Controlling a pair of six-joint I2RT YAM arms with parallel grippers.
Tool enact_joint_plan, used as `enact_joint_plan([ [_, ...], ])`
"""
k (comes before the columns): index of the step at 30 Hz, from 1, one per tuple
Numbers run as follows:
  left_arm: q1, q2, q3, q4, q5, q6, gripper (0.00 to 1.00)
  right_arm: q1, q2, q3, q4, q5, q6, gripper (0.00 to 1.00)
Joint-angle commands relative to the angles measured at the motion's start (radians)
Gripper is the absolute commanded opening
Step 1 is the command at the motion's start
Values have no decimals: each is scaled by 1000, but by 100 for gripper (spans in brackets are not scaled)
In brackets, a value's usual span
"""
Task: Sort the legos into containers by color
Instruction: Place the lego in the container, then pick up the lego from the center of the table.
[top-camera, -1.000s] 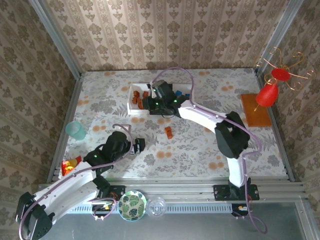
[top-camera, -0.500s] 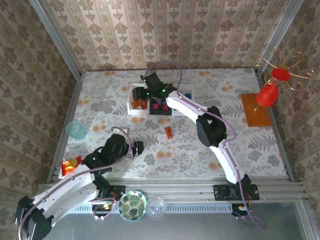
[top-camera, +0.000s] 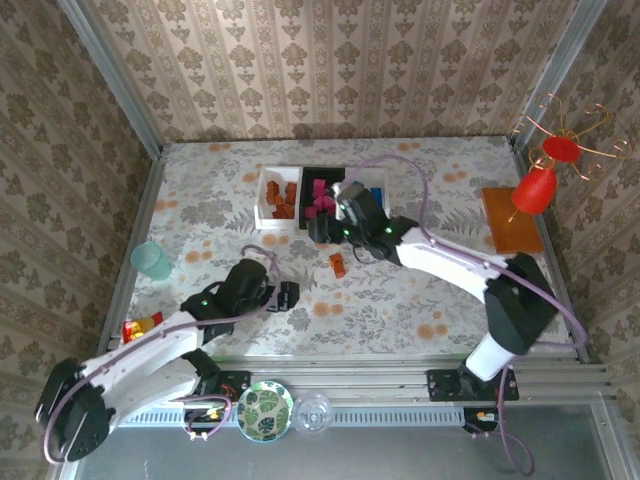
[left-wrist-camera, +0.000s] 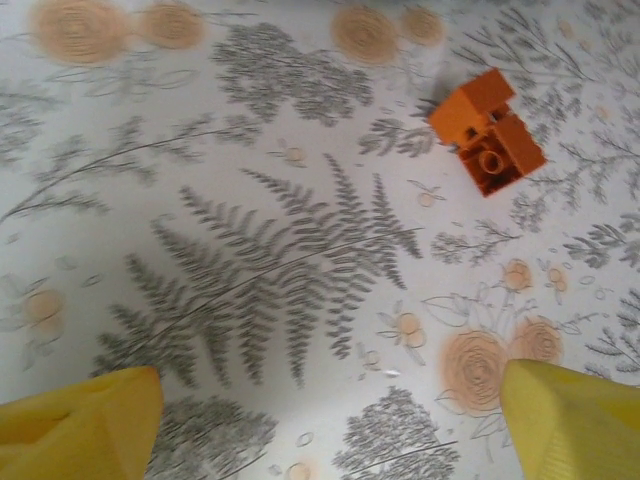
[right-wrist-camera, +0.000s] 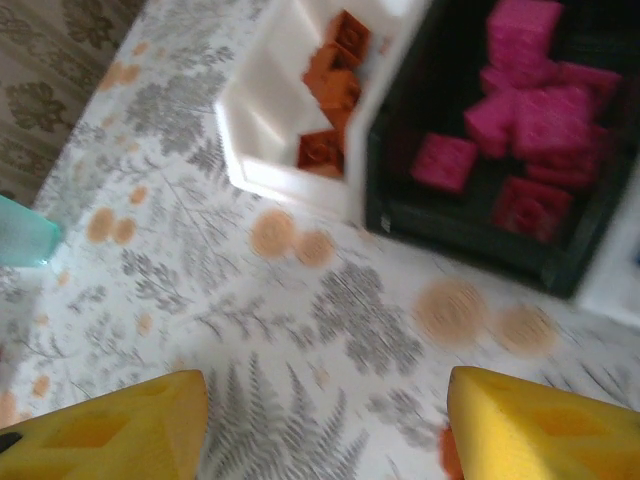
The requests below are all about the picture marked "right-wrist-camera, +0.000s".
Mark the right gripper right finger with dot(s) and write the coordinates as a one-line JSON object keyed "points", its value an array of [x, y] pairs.
{"points": [[550, 440]]}

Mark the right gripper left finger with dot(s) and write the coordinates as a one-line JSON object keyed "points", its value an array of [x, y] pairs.
{"points": [[100, 440]]}

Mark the pink lego brick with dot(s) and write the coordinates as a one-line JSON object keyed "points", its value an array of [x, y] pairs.
{"points": [[590, 82], [492, 125], [565, 172], [532, 210], [502, 80], [555, 120], [525, 30], [442, 162]]}

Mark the orange lego brick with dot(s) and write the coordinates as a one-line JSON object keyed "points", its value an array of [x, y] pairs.
{"points": [[449, 450], [350, 32], [320, 152], [332, 80], [342, 120]]}

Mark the white plastic bin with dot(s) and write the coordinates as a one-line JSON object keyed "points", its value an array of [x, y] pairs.
{"points": [[270, 100], [615, 290]]}

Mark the teal translucent cup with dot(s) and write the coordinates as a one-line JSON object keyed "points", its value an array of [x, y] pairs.
{"points": [[25, 230]]}

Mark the black plastic bin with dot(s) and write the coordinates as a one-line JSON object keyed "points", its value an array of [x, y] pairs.
{"points": [[450, 235]]}

